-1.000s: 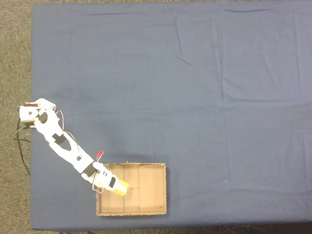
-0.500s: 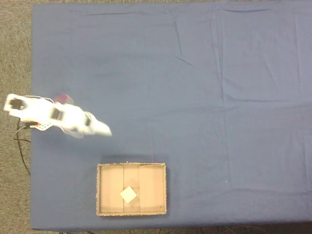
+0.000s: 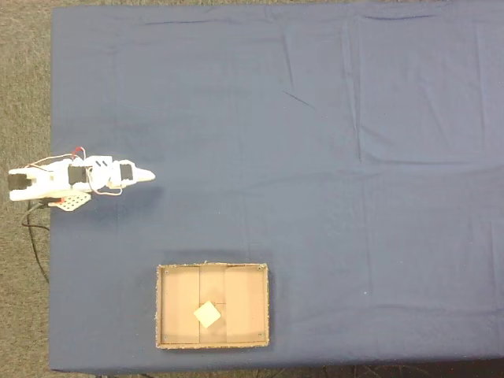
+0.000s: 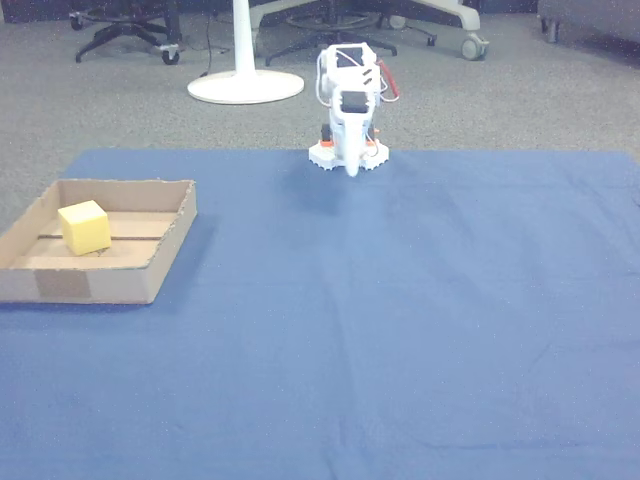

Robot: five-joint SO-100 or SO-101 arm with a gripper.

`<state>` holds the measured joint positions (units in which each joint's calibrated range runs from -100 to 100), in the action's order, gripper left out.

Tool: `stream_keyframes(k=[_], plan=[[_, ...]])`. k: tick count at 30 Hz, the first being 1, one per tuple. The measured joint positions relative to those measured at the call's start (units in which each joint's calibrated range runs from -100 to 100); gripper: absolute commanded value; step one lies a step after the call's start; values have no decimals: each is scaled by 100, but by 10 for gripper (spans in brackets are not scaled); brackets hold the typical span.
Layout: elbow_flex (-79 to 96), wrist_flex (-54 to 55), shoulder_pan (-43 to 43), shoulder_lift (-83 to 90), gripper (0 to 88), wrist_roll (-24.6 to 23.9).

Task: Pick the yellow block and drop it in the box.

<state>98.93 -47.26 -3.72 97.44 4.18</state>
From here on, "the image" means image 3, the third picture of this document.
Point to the perforated base mounting plate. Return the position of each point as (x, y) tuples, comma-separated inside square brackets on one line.
[(73, 202)]

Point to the shallow cardboard box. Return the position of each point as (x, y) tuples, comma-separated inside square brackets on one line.
[(236, 305)]

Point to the pale yellow block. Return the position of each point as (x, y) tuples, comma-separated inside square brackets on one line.
[(207, 314)]

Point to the dark blue tablecloth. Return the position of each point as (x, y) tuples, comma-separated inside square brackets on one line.
[(315, 157)]

